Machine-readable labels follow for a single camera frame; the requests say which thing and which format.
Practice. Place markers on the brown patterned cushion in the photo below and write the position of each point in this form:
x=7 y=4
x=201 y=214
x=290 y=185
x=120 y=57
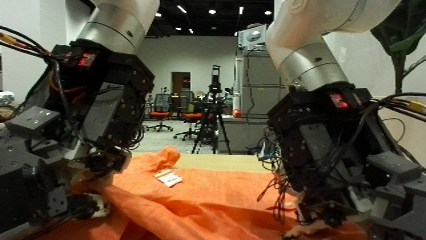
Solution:
x=7 y=114

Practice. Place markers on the round ceiling light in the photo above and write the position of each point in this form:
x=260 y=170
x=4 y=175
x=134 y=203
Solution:
x=268 y=12
x=158 y=14
x=212 y=11

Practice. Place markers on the brown door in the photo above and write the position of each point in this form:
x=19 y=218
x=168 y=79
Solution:
x=180 y=83

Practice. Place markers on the grey metal cabinet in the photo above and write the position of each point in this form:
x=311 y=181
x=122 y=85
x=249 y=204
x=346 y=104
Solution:
x=257 y=96

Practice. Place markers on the green leafy plant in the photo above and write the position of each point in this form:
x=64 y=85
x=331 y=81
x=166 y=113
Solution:
x=399 y=76

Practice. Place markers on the grey low counter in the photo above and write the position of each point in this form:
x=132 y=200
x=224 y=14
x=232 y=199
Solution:
x=244 y=133

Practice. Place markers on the orange button shirt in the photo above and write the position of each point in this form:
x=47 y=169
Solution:
x=200 y=206

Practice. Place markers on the grey box device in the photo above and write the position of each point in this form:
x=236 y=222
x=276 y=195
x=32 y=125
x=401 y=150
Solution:
x=250 y=36

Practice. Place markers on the ceiling strip light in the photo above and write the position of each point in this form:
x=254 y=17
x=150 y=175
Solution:
x=241 y=10
x=181 y=8

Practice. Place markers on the orange seat office chair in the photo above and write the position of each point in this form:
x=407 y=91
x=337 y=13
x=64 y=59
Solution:
x=190 y=116
x=160 y=114

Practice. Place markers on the crinkled silver bag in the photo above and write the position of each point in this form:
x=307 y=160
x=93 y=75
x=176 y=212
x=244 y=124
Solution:
x=5 y=98

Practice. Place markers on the black camera tripod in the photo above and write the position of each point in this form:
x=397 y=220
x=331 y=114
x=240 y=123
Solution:
x=214 y=86

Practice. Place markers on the red ball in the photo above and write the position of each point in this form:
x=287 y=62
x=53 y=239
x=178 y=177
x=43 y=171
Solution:
x=237 y=113

